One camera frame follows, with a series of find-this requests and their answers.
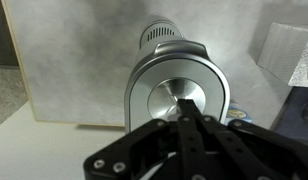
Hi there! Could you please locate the gray single-serve coffee maker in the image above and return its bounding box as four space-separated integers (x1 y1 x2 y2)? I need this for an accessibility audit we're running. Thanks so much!
124 14 232 135

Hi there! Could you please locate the white tissue box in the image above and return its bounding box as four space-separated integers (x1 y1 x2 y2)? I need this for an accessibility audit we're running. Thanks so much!
256 22 308 88

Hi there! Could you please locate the dark blue mat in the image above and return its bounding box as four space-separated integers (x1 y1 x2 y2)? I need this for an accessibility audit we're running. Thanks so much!
269 86 308 143

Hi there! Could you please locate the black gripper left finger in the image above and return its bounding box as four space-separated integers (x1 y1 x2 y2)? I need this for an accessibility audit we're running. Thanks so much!
82 98 210 180

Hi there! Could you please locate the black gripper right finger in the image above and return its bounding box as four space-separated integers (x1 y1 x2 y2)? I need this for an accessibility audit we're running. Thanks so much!
189 98 308 180

